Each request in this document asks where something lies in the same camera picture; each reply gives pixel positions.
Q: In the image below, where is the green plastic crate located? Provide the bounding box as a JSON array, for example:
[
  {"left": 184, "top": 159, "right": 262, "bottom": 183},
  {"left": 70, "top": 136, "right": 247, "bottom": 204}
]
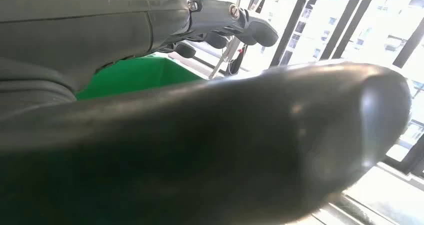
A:
[{"left": 75, "top": 55, "right": 205, "bottom": 101}]

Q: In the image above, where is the white wheeled stand frame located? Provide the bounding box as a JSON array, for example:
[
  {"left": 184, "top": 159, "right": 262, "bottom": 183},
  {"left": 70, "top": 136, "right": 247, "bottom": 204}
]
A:
[{"left": 207, "top": 0, "right": 271, "bottom": 80}]

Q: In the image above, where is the black window frame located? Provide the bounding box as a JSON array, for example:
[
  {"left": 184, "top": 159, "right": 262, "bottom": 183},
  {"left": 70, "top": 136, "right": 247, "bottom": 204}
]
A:
[{"left": 248, "top": 0, "right": 424, "bottom": 180}]

